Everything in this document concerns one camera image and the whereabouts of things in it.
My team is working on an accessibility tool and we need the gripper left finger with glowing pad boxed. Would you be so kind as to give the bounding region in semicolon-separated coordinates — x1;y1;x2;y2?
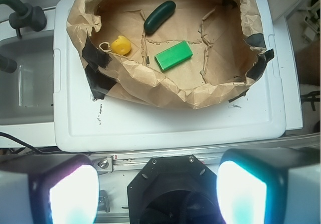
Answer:
1;154;99;223

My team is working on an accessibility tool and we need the black octagonal mount plate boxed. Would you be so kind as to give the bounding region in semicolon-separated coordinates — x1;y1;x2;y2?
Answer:
127;155;224;223

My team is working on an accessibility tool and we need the bright green rectangular block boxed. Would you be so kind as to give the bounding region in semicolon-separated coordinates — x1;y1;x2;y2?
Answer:
154;41;193;72

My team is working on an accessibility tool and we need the yellow cheese toy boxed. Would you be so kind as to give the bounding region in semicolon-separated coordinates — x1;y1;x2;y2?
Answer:
110;35;131;55

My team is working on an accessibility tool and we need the white plastic cutting board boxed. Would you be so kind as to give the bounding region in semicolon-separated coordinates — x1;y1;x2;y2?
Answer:
53;0;286;152

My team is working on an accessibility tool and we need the black cable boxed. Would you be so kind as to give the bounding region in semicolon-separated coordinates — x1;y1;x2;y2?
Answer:
0;131;61;154

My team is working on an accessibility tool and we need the dark green cucumber toy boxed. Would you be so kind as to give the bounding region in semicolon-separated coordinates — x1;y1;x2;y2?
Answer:
143;1;176;35

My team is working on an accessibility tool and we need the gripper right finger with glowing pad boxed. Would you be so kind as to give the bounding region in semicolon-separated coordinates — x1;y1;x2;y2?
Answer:
216;147;320;223

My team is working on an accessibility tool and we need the crumpled brown paper liner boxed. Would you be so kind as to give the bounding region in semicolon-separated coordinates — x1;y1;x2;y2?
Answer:
67;0;274;109

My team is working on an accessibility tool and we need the black faucet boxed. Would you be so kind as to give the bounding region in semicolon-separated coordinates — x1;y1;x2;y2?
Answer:
1;0;47;39

